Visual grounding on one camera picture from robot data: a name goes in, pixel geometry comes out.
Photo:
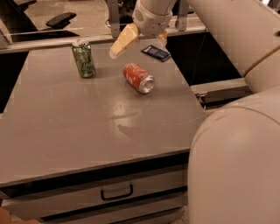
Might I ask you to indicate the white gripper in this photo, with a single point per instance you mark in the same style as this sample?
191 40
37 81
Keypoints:
150 23

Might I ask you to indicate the red coke can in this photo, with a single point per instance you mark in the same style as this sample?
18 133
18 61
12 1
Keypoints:
138 78

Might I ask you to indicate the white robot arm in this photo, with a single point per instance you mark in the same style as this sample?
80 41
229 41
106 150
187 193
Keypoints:
234 161

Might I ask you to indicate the green soda can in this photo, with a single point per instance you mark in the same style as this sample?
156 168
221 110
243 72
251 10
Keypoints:
83 58

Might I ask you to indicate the blue snack packet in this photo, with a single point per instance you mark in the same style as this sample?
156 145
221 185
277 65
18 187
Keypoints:
156 53

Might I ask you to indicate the grey drawer cabinet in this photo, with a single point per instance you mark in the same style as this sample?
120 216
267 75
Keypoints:
64 138

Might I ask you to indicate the black office chair left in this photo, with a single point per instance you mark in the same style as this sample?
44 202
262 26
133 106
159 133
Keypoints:
12 14

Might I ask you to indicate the grey metal post left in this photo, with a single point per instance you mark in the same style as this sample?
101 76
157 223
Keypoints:
114 18

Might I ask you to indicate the grey metal post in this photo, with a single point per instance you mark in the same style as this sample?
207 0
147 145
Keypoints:
181 22
114 18

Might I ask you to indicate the grey metal post right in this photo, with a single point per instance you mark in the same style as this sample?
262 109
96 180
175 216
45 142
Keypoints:
181 22

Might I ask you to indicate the black drawer handle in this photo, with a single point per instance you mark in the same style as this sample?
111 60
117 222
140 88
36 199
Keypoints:
116 192

